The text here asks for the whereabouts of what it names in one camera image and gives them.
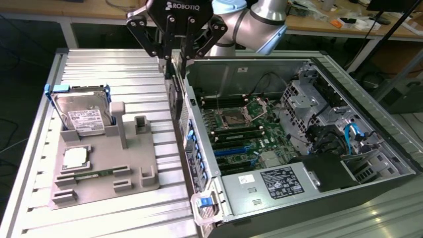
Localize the black expansion slot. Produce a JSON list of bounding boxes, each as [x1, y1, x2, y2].
[[217, 157, 250, 168], [210, 141, 248, 149], [220, 162, 257, 175]]

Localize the black floor box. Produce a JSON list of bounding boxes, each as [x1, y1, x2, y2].
[[378, 76, 423, 115]]

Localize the blue disk caddy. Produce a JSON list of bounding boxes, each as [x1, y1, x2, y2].
[[44, 83, 116, 132]]

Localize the green motherboard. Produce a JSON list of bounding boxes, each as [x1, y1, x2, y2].
[[197, 93, 310, 177]]

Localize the silver CPU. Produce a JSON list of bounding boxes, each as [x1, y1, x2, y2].
[[62, 148, 90, 169]]

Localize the silver hard disk white label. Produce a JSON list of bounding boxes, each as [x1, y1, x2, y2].
[[52, 85, 113, 137]]

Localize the green RAM stick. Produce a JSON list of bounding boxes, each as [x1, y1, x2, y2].
[[73, 170, 114, 178]]

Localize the grey power supply with labels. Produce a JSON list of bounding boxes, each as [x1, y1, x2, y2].
[[220, 162, 324, 218]]

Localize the thin grey cable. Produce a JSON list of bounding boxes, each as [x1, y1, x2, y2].
[[105, 0, 136, 9]]

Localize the open black PC case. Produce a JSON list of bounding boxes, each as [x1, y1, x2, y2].
[[164, 51, 423, 238]]

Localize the blue disk wire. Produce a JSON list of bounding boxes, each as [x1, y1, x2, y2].
[[342, 123, 364, 156]]

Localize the black and white device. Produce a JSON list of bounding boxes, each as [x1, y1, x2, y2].
[[340, 16, 358, 29]]

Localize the wooden desk white frame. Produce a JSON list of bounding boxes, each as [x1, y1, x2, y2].
[[0, 0, 156, 49], [282, 0, 423, 72]]

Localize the black looped wire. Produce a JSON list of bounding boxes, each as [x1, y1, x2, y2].
[[256, 71, 290, 100]]

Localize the grey parts rack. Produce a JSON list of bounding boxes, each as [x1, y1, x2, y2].
[[48, 100, 161, 211]]

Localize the black plastic shroud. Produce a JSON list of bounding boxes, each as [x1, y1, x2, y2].
[[289, 151, 361, 193]]

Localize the black disk power wire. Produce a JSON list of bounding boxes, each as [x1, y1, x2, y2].
[[305, 98, 348, 156]]

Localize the black graphics card green board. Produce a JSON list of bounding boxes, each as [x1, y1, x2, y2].
[[164, 51, 186, 124]]

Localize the silver chipset heatsink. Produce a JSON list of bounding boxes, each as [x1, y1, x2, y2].
[[260, 151, 288, 169]]

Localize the black RAM stick white label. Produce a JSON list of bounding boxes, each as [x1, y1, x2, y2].
[[214, 130, 264, 143]]

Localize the white packaging piece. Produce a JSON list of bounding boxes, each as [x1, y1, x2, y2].
[[354, 17, 380, 30]]

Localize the black monitor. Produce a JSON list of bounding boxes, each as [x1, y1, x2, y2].
[[365, 0, 423, 12]]

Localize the CPU socket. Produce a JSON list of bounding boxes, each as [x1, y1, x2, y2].
[[213, 108, 252, 127]]

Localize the silver perforated disk bay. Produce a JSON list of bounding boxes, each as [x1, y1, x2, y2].
[[280, 61, 352, 149]]

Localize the silver socket cover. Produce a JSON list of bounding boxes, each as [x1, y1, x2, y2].
[[242, 98, 270, 116]]

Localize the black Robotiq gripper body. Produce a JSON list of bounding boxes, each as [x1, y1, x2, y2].
[[145, 0, 216, 38]]

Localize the black stand pole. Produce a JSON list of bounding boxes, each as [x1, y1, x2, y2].
[[342, 0, 413, 71]]

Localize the clear plastic bags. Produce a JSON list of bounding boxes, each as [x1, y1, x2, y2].
[[289, 0, 330, 19]]

